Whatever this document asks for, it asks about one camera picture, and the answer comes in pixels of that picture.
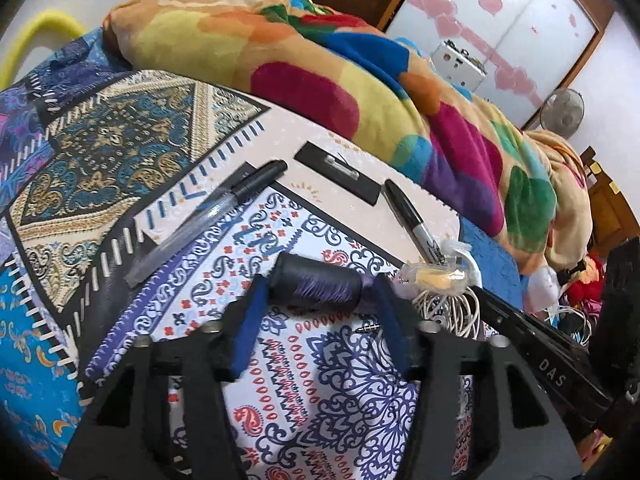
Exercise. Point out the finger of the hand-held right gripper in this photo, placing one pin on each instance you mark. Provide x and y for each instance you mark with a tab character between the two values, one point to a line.
545	355

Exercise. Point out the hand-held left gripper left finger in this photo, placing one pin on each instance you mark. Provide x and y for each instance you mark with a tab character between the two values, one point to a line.
245	332

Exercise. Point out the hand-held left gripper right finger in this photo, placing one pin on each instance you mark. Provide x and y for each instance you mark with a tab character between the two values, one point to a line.
395	332

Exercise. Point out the clear plastic wrapper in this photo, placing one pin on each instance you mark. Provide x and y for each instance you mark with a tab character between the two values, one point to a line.
435	275

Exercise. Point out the dark purple thread spool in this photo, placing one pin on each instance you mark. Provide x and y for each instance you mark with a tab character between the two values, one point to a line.
320	280

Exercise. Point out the red cloth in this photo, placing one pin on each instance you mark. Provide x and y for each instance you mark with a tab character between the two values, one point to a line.
585	280

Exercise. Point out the white soft object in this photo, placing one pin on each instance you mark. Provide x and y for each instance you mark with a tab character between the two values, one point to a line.
541	285

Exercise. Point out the blue fuzzy mat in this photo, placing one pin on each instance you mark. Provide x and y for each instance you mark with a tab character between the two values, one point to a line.
492	265

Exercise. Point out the brown wooden furniture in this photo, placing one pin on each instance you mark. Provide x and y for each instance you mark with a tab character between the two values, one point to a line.
607	210

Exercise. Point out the black marker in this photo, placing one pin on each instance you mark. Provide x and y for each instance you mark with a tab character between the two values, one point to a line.
407	215

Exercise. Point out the clear pen with black cap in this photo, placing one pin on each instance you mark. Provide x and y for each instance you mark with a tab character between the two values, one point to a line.
200	220

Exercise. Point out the black card with metal clip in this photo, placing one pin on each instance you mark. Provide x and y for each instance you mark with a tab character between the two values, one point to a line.
350	182

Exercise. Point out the patterned printed bedsheet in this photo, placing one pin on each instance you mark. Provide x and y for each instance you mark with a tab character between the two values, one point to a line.
125	170

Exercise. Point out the white standing fan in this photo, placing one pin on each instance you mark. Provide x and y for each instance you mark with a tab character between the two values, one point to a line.
562	112

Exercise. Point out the colourful patchwork fleece blanket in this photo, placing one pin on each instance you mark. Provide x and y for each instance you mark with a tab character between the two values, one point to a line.
350	75

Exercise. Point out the white box device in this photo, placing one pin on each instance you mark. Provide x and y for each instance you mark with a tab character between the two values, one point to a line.
457	65

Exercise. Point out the white wardrobe with pink hearts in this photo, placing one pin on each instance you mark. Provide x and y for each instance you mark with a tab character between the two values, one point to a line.
505	15

